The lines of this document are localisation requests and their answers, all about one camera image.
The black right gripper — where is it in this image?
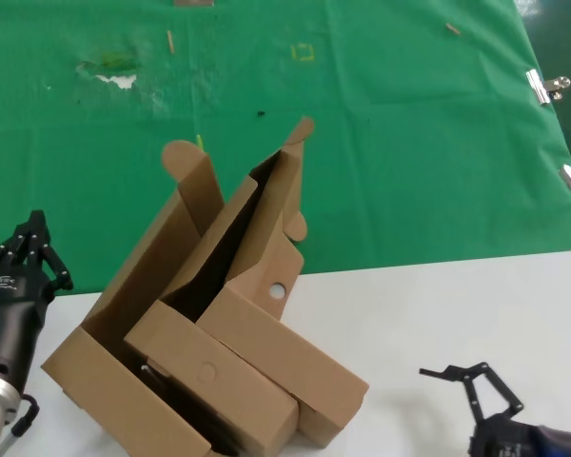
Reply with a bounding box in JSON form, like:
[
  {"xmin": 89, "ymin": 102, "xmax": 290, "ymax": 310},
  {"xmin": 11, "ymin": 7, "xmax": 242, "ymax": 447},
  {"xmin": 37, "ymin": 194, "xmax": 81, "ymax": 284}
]
[{"xmin": 418, "ymin": 361, "xmax": 546, "ymax": 457}]

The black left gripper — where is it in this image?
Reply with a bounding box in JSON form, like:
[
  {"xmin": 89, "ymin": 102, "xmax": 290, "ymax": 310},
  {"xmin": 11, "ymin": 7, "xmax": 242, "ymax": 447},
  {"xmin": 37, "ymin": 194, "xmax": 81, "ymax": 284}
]
[{"xmin": 0, "ymin": 209, "xmax": 75, "ymax": 396}]

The brown cardboard paper box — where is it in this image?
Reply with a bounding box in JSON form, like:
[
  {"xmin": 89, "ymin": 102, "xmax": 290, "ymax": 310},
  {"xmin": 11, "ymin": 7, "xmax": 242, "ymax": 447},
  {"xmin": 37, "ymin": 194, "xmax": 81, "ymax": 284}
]
[{"xmin": 41, "ymin": 116, "xmax": 370, "ymax": 457}]

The green tablecloth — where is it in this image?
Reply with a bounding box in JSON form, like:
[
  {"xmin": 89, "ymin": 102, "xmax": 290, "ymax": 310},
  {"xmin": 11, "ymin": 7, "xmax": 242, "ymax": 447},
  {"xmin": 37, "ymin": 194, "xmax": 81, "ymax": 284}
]
[{"xmin": 0, "ymin": 0, "xmax": 571, "ymax": 294}]

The black cable loop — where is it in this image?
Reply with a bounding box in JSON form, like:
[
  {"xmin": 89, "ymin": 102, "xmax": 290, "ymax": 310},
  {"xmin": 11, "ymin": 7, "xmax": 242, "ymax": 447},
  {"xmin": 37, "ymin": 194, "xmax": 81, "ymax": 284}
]
[{"xmin": 9, "ymin": 393, "xmax": 41, "ymax": 437}]

